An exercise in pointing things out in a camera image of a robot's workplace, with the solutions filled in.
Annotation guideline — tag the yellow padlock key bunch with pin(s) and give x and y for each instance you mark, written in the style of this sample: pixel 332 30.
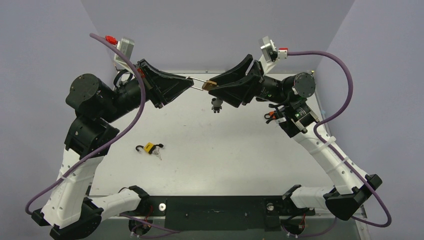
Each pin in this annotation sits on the yellow padlock key bunch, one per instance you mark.
pixel 156 152

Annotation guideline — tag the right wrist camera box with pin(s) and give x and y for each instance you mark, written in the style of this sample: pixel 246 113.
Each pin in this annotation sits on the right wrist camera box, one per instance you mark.
pixel 270 54

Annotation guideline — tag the yellow padlock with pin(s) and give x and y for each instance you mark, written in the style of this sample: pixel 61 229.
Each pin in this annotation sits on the yellow padlock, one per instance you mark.
pixel 148 148

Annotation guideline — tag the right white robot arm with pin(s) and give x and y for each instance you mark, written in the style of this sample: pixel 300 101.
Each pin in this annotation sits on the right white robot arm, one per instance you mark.
pixel 351 186

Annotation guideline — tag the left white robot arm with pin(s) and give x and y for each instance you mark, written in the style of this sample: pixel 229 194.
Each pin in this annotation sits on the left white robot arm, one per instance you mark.
pixel 70 213

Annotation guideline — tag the brass padlock key bunch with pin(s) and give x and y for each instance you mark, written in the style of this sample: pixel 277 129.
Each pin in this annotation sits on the brass padlock key bunch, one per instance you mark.
pixel 216 105

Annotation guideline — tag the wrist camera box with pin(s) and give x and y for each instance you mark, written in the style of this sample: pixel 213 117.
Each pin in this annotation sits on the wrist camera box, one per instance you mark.
pixel 126 46
pixel 270 54

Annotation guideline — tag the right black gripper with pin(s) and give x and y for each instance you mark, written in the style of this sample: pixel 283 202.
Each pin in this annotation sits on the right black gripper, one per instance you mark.
pixel 255 84

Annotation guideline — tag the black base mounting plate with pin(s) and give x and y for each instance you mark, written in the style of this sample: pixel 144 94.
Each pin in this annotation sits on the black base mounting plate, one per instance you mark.
pixel 220 213

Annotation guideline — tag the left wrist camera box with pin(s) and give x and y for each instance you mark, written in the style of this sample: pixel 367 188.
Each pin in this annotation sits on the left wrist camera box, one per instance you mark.
pixel 126 46

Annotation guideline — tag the brass padlock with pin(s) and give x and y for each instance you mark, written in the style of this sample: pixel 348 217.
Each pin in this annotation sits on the brass padlock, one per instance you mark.
pixel 207 84

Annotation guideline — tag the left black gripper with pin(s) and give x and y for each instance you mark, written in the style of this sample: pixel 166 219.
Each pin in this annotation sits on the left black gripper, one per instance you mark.
pixel 164 91

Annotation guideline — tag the orange padlock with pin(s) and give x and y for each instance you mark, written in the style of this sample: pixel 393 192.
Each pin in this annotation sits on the orange padlock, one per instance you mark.
pixel 269 117

